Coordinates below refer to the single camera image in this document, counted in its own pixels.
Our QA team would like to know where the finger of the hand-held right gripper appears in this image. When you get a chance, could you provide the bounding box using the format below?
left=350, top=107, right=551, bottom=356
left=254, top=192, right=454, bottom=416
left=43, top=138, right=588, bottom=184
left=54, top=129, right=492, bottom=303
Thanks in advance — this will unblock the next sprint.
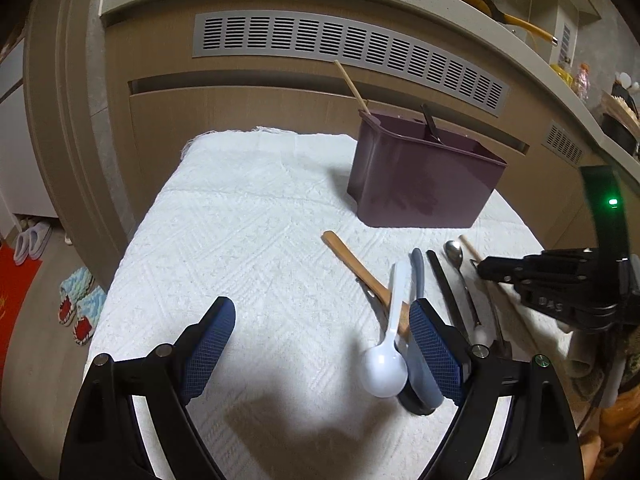
left=514, top=279, right=624, bottom=333
left=475, top=247, right=602, bottom=287

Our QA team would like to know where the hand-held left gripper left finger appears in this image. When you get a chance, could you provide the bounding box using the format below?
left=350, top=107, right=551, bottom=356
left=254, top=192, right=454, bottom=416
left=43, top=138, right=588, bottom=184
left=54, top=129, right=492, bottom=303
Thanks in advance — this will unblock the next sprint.
left=59, top=296, right=237, bottom=480

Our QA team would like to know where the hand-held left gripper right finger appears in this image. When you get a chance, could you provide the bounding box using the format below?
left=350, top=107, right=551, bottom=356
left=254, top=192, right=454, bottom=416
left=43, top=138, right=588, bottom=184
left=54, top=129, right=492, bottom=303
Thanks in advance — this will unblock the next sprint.
left=408, top=298, right=587, bottom=480

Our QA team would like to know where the white plastic spoon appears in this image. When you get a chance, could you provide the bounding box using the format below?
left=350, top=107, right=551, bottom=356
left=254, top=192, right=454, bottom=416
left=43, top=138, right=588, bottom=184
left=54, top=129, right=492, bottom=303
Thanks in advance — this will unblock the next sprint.
left=360, top=261, right=411, bottom=399

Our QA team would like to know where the black chopstick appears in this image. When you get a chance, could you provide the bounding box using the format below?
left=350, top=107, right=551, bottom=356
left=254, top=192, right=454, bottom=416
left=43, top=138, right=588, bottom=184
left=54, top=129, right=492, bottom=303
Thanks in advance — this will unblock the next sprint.
left=426, top=249, right=474, bottom=342

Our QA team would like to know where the grey-blue silicone spoon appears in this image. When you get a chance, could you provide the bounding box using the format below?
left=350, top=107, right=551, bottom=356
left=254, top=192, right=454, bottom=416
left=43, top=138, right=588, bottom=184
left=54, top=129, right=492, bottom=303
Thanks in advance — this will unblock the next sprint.
left=404, top=248, right=446, bottom=409

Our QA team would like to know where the small metal spoon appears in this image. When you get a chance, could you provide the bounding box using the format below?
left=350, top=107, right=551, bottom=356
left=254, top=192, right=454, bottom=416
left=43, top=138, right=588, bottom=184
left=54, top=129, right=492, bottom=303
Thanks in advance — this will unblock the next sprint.
left=443, top=240, right=484, bottom=332

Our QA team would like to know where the wooden spoon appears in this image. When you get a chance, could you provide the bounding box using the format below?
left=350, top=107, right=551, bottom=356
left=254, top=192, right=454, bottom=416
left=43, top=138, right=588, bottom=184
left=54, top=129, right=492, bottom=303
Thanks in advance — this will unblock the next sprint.
left=322, top=230, right=411, bottom=339

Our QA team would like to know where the purple plastic utensil holder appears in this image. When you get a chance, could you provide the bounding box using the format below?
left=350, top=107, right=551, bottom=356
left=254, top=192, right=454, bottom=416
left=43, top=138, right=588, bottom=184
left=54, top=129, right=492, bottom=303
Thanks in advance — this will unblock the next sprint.
left=346, top=110, right=508, bottom=228

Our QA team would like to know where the black spoon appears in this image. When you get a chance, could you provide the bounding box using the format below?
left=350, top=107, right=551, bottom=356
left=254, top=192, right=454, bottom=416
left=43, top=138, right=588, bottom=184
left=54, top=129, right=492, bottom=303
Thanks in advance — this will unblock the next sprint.
left=397, top=385, right=437, bottom=416

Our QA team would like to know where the black pot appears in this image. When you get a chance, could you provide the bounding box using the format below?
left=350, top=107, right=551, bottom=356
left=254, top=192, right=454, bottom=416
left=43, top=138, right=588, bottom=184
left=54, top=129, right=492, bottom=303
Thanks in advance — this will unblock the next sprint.
left=600, top=109, right=640, bottom=157

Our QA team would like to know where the small grey vent grille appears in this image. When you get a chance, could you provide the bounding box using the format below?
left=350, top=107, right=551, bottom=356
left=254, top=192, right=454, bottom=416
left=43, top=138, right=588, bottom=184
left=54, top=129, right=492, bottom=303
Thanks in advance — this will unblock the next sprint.
left=539, top=120, right=587, bottom=165

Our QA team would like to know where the white textured cloth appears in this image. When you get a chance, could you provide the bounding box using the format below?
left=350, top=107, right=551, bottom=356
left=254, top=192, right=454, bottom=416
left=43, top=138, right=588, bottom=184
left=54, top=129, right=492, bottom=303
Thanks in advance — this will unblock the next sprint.
left=82, top=126, right=574, bottom=480

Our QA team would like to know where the person's orange clothing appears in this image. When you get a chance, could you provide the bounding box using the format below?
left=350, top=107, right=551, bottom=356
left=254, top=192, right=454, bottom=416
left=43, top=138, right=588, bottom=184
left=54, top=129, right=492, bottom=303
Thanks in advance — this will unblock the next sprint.
left=597, top=389, right=640, bottom=480

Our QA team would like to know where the yellow package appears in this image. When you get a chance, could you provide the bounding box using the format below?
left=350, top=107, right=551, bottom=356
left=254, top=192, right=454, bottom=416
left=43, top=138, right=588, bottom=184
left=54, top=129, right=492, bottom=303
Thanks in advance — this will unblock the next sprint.
left=549, top=57, right=576, bottom=87

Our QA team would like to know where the red floor mat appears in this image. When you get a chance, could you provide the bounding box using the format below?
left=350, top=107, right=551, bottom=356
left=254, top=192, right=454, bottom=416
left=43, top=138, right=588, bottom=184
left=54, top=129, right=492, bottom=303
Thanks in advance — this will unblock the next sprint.
left=0, top=242, right=44, bottom=377

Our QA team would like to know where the grey slipper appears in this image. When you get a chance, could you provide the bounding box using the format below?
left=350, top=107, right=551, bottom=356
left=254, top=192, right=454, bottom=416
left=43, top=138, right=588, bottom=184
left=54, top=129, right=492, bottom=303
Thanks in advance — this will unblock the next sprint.
left=27, top=222, right=54, bottom=260
left=12, top=227, right=37, bottom=266

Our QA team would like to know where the beige kitchen counter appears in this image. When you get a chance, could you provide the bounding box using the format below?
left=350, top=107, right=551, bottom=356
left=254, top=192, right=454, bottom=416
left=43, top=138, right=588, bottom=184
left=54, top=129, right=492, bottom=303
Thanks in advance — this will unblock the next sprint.
left=22, top=0, right=640, bottom=293

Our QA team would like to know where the white cabinet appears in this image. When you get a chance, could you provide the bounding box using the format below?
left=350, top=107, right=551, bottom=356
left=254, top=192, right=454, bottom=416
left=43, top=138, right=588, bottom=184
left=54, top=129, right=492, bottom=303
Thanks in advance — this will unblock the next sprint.
left=0, top=35, right=59, bottom=221

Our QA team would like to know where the large grey vent grille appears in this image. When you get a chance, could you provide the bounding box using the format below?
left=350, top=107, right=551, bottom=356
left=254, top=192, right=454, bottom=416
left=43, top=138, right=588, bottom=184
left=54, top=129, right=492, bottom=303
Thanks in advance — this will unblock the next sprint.
left=191, top=12, right=512, bottom=119

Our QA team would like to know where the black cable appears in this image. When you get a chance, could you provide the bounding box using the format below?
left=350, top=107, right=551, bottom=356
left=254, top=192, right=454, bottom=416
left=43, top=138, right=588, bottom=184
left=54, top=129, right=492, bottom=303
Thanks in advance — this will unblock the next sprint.
left=577, top=329, right=628, bottom=438

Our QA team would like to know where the black utensil handle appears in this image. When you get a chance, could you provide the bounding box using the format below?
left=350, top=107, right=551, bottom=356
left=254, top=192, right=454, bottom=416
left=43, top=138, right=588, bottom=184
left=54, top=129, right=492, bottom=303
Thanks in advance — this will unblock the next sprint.
left=421, top=103, right=444, bottom=142

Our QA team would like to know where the yellow-handled frying pan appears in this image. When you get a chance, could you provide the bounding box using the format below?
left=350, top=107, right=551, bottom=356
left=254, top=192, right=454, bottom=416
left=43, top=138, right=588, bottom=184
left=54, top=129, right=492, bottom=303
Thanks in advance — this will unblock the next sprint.
left=402, top=0, right=559, bottom=46

